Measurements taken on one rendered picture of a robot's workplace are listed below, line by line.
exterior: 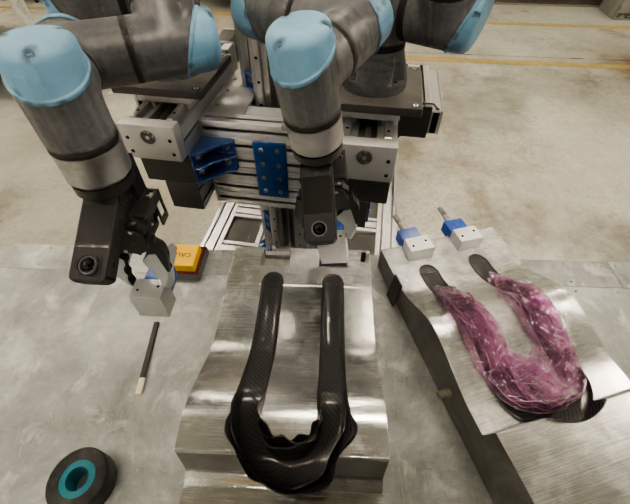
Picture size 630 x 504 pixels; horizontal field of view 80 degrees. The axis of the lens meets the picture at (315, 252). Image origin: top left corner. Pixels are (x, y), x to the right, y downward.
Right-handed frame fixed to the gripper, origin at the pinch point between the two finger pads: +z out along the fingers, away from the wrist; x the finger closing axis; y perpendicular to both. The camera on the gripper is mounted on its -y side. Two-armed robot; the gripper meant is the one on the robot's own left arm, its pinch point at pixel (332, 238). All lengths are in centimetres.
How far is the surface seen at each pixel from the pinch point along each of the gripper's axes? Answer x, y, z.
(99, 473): 32.4, -36.9, 1.3
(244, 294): 15.7, -9.3, 2.3
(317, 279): 3.1, -5.9, 4.3
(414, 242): -15.5, 4.5, 9.2
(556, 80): -178, 272, 160
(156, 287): 27.1, -12.0, -6.2
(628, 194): -162, 118, 136
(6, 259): 73, 3, 5
